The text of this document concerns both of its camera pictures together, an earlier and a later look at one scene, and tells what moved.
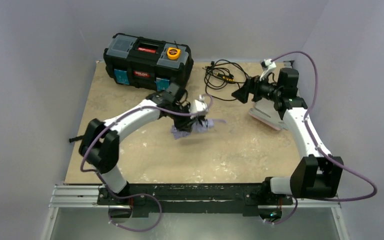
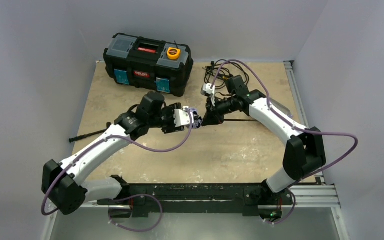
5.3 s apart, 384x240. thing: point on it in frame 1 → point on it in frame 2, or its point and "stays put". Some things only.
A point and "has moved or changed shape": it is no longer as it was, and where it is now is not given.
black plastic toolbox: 147,63 stays put
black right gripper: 251,88 → 212,115
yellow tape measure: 173,53 stays put
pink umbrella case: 267,120 has moved or changed shape
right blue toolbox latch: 162,84 stays put
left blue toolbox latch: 121,77 stays put
